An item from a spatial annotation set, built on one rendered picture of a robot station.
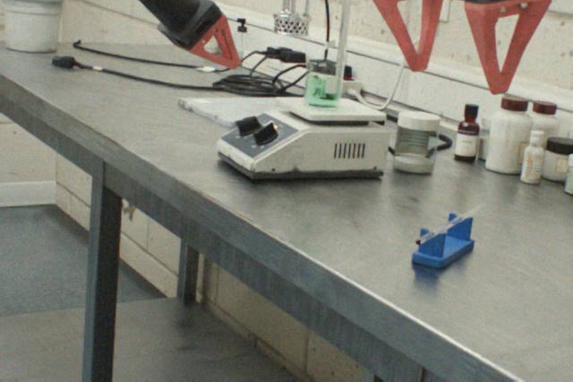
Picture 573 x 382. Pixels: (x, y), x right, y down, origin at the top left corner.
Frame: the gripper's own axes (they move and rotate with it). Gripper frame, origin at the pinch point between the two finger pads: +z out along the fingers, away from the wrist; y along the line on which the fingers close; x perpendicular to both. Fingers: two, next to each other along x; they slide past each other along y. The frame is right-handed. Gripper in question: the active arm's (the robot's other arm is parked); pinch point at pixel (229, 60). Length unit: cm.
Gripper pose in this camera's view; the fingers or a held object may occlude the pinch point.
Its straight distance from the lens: 141.3
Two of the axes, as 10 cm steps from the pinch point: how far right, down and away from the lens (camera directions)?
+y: -4.5, -2.5, 8.6
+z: 6.2, 6.1, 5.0
